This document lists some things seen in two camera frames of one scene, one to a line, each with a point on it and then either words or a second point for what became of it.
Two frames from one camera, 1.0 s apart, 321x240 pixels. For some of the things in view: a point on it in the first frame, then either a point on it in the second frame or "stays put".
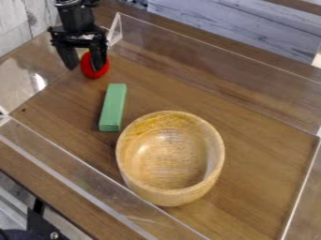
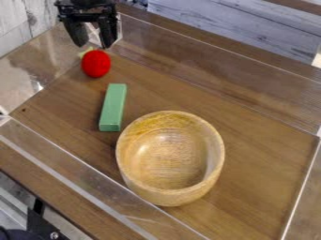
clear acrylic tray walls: (276, 89) stays put
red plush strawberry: (89, 67) stays put
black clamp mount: (39, 228) stays put
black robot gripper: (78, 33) to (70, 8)
